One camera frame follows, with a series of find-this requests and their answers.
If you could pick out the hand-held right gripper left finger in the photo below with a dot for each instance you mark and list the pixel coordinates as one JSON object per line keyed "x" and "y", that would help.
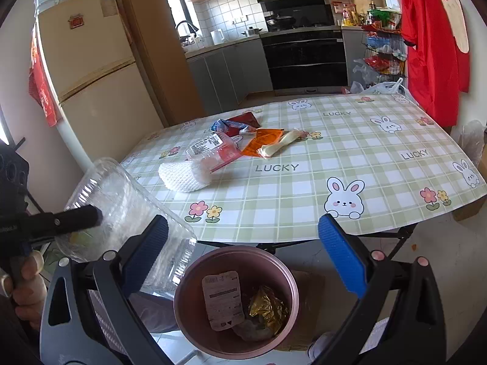
{"x": 146, "y": 258}

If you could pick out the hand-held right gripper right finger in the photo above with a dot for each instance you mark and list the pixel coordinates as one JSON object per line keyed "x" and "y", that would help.
{"x": 342, "y": 254}

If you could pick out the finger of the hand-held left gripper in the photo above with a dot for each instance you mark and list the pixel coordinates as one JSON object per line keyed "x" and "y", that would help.
{"x": 64, "y": 218}

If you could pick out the clear plastic clamshell container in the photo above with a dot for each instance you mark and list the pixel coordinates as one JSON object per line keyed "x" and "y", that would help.
{"x": 114, "y": 197}

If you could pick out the white labelled wrapper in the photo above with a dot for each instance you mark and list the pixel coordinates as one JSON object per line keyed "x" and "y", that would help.
{"x": 222, "y": 300}

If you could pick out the gold foil wrapper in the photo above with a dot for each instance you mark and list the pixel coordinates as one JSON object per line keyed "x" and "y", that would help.
{"x": 268, "y": 308}

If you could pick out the pink trash bin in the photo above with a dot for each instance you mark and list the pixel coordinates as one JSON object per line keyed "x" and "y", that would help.
{"x": 198, "y": 334}

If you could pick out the person's left hand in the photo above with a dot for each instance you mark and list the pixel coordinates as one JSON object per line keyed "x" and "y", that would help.
{"x": 28, "y": 304}

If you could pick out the table with checked cloth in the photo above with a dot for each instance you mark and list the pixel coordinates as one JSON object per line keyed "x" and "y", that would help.
{"x": 296, "y": 182}

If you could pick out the white foam net sleeve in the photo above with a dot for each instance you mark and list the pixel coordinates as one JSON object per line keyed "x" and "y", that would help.
{"x": 182, "y": 176}

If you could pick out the person's white clad leg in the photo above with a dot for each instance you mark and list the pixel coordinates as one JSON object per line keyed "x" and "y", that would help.
{"x": 323, "y": 348}

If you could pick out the red printed hanging cloth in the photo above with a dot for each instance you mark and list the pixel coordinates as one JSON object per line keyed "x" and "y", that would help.
{"x": 42, "y": 91}

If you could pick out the clear labelled plastic tray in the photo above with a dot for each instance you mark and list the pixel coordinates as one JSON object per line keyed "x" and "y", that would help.
{"x": 213, "y": 152}

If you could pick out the white long stick wrapper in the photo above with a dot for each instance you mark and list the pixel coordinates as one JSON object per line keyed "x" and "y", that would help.
{"x": 281, "y": 142}

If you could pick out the orange flat packet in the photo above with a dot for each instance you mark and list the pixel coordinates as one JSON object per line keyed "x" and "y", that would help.
{"x": 262, "y": 140}

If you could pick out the cream two-door refrigerator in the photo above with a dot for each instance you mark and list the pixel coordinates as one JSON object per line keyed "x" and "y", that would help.
{"x": 87, "y": 64}

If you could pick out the blue white crumpled wrapper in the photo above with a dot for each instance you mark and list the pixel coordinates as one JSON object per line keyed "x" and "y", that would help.
{"x": 228, "y": 125}

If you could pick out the red flat packet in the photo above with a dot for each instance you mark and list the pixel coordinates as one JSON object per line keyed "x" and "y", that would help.
{"x": 247, "y": 118}

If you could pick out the white plastic shopping bag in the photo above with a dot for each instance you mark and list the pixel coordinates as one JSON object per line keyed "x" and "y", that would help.
{"x": 384, "y": 88}

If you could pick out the clear plastic bag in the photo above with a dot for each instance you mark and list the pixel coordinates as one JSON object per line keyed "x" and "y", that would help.
{"x": 471, "y": 140}

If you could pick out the red square fridge magnet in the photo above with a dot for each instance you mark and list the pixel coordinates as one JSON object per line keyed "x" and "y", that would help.
{"x": 76, "y": 22}

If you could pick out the black stove oven unit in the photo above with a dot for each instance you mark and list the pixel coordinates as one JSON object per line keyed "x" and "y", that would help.
{"x": 304, "y": 61}

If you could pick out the grey lower kitchen cabinets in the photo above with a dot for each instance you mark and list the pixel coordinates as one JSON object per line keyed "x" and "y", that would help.
{"x": 228, "y": 72}

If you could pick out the pale fridge label sticker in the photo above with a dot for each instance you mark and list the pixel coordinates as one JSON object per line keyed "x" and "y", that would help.
{"x": 108, "y": 5}

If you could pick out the red apron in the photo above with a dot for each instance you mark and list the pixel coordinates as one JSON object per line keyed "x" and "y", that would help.
{"x": 430, "y": 53}

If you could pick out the kitchen faucet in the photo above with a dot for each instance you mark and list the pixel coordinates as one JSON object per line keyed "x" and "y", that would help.
{"x": 186, "y": 26}

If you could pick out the white electric kettle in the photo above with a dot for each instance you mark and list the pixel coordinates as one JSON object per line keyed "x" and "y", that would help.
{"x": 217, "y": 37}

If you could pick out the steel lidded pot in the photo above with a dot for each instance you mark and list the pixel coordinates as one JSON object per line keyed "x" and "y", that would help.
{"x": 252, "y": 31}

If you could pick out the black wok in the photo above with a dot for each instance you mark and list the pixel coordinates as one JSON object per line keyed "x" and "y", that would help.
{"x": 279, "y": 21}

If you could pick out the black range hood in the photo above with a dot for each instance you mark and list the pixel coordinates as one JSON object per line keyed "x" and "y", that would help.
{"x": 293, "y": 5}

